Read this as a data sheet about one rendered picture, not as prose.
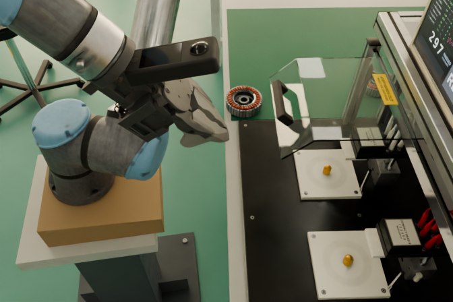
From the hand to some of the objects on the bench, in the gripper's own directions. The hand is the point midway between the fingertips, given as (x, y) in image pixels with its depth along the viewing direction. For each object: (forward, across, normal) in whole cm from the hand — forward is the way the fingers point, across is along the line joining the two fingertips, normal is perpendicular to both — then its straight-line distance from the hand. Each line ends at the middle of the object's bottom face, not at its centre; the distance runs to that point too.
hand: (226, 132), depth 59 cm
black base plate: (+51, -9, -6) cm, 52 cm away
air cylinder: (+58, -21, +5) cm, 62 cm away
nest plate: (+49, +3, -6) cm, 49 cm away
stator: (+37, -49, -23) cm, 66 cm away
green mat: (+65, -73, +10) cm, 98 cm away
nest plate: (+49, -21, -6) cm, 53 cm away
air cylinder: (+58, +3, +5) cm, 58 cm away
